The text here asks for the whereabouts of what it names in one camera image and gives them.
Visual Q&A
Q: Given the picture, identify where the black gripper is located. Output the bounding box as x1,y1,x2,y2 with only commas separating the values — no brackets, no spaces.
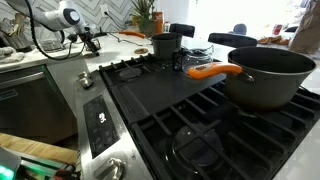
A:
79,27,101,57

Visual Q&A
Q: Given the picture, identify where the round wooden coaster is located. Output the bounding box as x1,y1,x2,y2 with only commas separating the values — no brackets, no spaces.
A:
133,47,150,55

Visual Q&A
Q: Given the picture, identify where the utensil holder with utensils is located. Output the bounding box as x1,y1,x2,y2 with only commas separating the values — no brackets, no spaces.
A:
0,13,28,49

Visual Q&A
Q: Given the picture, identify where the silver stove knob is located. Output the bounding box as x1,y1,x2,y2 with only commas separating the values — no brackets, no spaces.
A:
94,157,126,180
80,78,95,90
77,70,91,81

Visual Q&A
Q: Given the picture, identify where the potted green plant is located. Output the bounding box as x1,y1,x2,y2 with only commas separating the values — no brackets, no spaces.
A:
129,0,159,38

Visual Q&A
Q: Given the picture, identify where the cooking oil bottle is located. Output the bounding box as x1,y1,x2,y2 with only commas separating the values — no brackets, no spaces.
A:
153,10,165,34

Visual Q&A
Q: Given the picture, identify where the stainless gas stove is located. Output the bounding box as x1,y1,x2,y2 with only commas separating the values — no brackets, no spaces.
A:
73,53,320,180

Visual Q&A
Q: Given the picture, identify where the stainless dishwasher front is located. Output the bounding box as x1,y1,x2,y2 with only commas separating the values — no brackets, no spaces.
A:
0,64,78,145

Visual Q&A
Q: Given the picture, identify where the checked dish towel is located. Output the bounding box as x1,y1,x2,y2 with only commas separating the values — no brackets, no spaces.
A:
0,46,26,65

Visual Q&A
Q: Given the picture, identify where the black chair back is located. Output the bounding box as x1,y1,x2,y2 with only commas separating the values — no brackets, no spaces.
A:
168,23,196,39
207,32,259,49

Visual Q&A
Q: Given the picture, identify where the glass carafe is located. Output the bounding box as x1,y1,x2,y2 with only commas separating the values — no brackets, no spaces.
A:
172,44,215,77

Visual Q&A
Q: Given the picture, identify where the wooden robot table top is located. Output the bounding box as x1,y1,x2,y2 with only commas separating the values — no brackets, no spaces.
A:
0,132,78,166

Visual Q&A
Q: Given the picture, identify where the brown paper bag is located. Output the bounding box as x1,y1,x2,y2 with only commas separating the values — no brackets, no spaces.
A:
288,0,320,55

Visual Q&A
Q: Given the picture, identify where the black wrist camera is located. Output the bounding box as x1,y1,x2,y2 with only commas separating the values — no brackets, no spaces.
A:
67,33,80,44

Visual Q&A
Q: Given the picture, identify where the thin black power cable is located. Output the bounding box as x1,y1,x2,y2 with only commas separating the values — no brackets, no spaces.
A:
105,11,154,48

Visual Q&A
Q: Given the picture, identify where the white wall outlet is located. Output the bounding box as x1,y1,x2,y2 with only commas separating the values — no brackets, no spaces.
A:
99,3,111,18

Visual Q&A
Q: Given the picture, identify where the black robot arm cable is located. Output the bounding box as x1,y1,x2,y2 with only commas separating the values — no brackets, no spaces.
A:
23,0,86,62

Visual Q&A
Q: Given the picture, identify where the small dark pot orange handle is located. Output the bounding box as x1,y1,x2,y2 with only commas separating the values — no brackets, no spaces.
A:
118,29,184,61

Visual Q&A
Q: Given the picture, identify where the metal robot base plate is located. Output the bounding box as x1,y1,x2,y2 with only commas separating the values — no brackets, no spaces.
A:
0,146,79,180

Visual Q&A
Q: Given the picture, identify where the large dark pot orange handle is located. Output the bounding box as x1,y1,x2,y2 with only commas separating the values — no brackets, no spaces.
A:
187,46,318,113

